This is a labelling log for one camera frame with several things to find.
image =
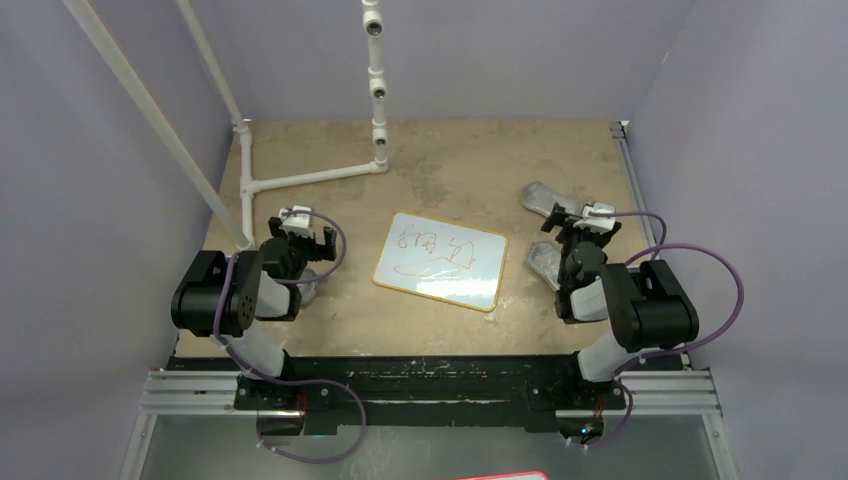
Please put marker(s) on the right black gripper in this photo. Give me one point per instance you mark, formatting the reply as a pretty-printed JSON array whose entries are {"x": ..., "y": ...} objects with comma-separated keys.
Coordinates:
[{"x": 558, "y": 217}]

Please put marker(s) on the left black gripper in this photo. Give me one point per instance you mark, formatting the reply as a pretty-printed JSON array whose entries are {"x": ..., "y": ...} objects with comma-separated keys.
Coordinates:
[{"x": 318, "y": 252}]

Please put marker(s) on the grey eraser pad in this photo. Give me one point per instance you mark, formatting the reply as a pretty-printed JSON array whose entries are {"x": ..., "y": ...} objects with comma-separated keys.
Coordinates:
[
  {"x": 543, "y": 259},
  {"x": 541, "y": 199},
  {"x": 310, "y": 288}
]

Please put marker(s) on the yellow framed whiteboard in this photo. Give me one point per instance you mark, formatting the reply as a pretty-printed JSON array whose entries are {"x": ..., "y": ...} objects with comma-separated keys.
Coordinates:
[{"x": 443, "y": 261}]

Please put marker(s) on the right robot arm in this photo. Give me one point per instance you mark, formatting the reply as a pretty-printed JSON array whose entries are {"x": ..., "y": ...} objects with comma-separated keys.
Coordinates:
[{"x": 647, "y": 309}]

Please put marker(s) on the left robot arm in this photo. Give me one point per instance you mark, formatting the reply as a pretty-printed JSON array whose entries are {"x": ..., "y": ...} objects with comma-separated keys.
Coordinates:
[{"x": 226, "y": 297}]

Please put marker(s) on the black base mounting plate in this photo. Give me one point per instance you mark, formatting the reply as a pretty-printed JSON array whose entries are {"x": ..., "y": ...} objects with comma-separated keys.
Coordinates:
[{"x": 322, "y": 394}]

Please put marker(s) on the red edged object bottom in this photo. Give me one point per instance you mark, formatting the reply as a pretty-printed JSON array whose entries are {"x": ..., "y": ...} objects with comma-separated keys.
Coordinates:
[{"x": 521, "y": 475}]

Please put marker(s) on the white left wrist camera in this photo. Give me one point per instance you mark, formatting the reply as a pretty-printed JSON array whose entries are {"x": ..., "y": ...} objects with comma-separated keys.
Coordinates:
[{"x": 297, "y": 220}]

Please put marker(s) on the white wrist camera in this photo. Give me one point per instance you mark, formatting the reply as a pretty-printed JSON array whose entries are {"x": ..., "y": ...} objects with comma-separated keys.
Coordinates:
[
  {"x": 595, "y": 215},
  {"x": 297, "y": 220}
]

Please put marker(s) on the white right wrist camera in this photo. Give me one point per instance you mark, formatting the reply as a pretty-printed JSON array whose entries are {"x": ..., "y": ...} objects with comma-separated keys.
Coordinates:
[{"x": 595, "y": 215}]

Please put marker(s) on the aluminium extrusion rail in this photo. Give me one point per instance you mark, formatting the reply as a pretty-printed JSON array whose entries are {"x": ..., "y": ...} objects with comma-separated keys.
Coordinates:
[{"x": 212, "y": 393}]

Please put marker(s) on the white PVC pipe frame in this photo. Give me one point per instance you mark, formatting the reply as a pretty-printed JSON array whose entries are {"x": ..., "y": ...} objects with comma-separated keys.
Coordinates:
[{"x": 373, "y": 23}]

